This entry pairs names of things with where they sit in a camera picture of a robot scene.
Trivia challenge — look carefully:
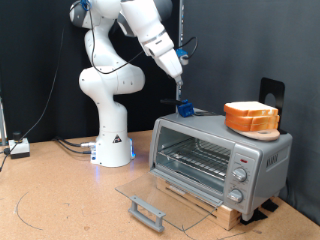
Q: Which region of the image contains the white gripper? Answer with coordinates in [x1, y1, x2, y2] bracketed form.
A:
[156, 49, 184, 101]

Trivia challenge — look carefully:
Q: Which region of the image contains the glass oven door with handle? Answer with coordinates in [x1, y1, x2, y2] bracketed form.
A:
[114, 168, 224, 233]

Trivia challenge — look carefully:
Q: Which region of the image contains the silver toaster oven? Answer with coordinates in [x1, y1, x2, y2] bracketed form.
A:
[148, 108, 294, 223]

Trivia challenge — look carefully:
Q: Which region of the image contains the silver oven knob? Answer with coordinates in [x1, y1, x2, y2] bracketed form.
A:
[232, 167, 248, 183]
[227, 188, 244, 204]

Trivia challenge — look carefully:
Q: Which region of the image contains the vertical aluminium pole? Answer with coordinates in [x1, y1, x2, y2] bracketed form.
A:
[175, 0, 185, 113]

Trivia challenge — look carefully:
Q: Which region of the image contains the round wooden board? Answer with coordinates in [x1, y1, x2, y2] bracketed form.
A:
[229, 126, 281, 142]

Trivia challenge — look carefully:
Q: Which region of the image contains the black metal bookend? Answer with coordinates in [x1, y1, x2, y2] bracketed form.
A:
[258, 77, 288, 135]

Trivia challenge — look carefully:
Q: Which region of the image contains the wooden block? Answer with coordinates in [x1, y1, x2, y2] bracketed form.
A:
[155, 176, 243, 232]

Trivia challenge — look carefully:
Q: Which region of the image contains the black foam pad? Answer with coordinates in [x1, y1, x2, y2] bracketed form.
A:
[239, 208, 268, 226]
[261, 198, 280, 213]

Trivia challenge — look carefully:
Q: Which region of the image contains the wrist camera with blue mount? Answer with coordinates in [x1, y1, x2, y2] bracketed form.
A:
[175, 47, 190, 67]

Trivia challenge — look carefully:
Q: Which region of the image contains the wire oven rack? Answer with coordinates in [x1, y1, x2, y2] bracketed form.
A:
[156, 138, 232, 181]

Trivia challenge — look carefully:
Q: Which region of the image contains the black camera cable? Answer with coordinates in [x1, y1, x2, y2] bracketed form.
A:
[0, 0, 199, 174]

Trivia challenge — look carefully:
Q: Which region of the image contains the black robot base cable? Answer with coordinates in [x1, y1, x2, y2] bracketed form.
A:
[53, 135, 98, 149]
[54, 138, 96, 155]

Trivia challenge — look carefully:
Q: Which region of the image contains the metal frame post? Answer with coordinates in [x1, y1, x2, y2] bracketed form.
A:
[0, 96, 7, 148]

